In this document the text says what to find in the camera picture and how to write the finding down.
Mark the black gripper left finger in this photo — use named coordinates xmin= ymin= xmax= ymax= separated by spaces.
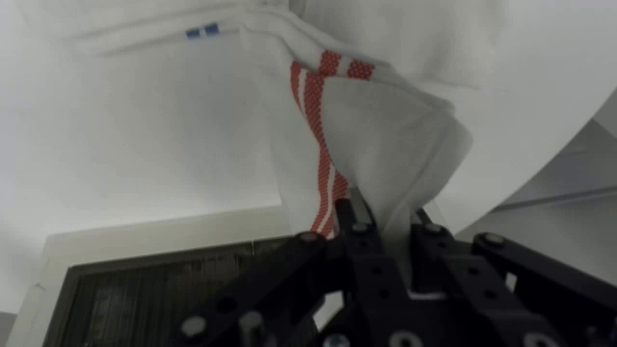
xmin=335 ymin=199 xmax=410 ymax=323

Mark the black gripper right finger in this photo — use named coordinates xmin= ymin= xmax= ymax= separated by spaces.
xmin=410 ymin=211 xmax=514 ymax=321

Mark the white towel red stripe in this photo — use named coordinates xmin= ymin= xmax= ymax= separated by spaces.
xmin=239 ymin=10 xmax=472 ymax=236

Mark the white stacked storage cabinet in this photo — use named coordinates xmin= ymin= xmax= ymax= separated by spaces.
xmin=5 ymin=205 xmax=617 ymax=347

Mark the white towel blue stripe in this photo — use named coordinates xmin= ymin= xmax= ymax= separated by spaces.
xmin=17 ymin=0 xmax=310 ymax=60

